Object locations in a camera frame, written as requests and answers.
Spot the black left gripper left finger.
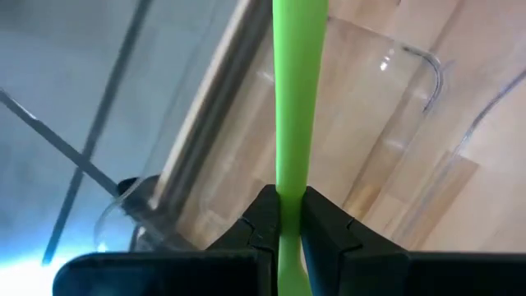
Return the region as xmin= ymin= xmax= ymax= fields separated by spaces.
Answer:
xmin=52 ymin=184 xmax=280 ymax=296

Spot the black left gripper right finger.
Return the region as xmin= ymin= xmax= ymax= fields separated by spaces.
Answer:
xmin=302 ymin=187 xmax=526 ymax=296

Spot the green silicone spatula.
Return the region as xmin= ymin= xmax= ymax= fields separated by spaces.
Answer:
xmin=271 ymin=0 xmax=330 ymax=296

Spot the clear plastic bin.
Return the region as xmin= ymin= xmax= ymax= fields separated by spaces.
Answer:
xmin=92 ymin=0 xmax=526 ymax=252

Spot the black frame clamp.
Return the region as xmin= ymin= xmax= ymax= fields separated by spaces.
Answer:
xmin=117 ymin=175 xmax=161 ymax=206

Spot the black metal table frame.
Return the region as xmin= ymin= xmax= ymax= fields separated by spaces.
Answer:
xmin=147 ymin=0 xmax=272 ymax=210

